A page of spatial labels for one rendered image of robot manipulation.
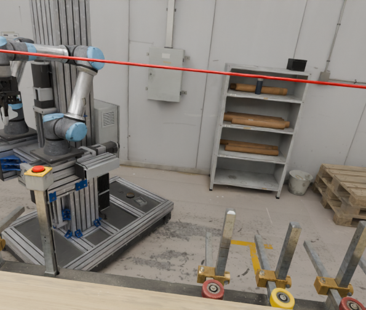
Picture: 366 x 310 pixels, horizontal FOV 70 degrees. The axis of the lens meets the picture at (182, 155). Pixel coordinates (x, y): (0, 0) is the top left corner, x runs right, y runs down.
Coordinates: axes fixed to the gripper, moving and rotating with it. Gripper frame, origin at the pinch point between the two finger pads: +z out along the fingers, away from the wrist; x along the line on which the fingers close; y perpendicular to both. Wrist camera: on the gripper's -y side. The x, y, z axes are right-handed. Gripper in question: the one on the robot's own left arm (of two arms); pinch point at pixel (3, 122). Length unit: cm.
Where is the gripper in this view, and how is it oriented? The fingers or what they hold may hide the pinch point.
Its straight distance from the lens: 141.0
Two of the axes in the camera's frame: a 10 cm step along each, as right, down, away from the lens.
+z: -0.9, 9.2, 3.8
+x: -8.2, -2.9, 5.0
